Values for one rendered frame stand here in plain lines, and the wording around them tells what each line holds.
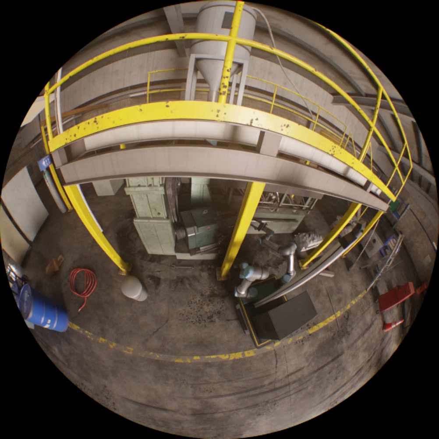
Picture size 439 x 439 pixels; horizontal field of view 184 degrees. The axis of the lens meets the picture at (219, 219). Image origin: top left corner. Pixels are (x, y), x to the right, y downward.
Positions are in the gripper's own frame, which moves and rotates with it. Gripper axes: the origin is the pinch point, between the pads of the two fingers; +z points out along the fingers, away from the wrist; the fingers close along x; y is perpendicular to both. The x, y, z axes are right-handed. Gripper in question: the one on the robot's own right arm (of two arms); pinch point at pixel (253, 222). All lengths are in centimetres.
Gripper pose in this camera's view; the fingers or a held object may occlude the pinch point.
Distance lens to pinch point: 190.5
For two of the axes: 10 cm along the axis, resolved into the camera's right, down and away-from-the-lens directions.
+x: 5.9, -5.2, 6.2
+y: -1.3, 7.0, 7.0
